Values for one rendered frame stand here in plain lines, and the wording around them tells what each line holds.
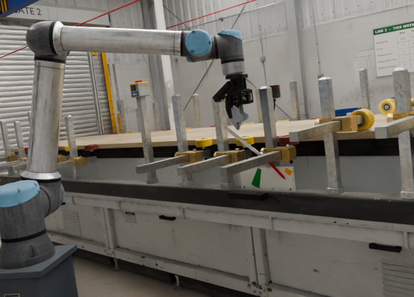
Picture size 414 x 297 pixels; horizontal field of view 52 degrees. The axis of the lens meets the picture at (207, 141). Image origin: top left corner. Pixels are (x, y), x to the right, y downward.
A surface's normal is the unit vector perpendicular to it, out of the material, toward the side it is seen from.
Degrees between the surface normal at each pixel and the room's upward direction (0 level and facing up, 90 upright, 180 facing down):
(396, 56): 90
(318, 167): 90
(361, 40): 90
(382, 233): 90
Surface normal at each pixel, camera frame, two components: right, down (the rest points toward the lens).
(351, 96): -0.63, 0.14
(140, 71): 0.77, -0.04
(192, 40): 0.08, 0.09
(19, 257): 0.13, -0.28
